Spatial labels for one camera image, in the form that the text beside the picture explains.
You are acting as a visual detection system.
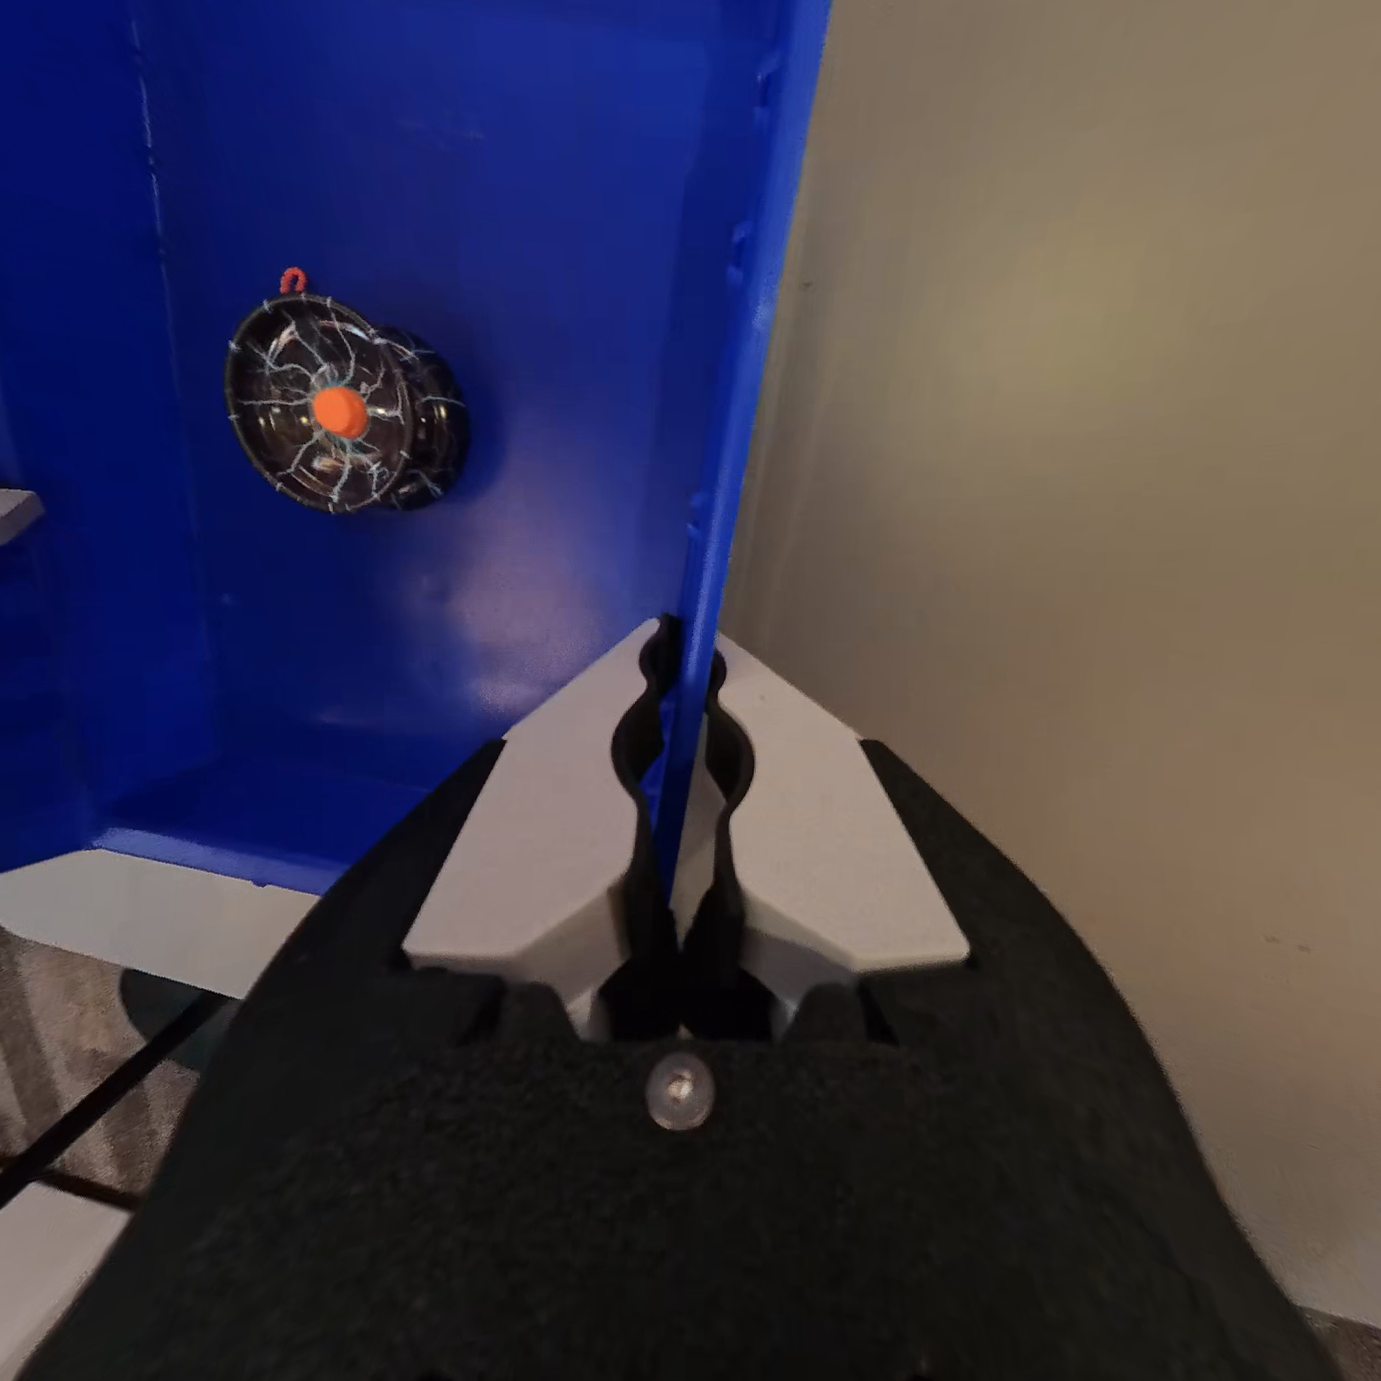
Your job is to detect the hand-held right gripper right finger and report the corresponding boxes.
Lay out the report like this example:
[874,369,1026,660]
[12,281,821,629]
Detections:
[680,634,972,1042]

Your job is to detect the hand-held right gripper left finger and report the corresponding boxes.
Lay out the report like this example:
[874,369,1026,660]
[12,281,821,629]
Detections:
[401,615,683,1042]

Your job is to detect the black yo-yo with orange hub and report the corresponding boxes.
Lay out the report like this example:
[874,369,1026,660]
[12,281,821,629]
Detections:
[223,267,470,515]

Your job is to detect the blue plastic storage bin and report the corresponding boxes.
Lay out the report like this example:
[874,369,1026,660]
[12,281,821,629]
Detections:
[0,0,835,918]

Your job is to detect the grey desk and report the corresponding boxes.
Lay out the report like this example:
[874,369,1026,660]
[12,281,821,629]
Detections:
[0,0,1381,1333]

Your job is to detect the black tripod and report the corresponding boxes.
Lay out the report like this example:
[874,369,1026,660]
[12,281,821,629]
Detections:
[0,997,232,1199]

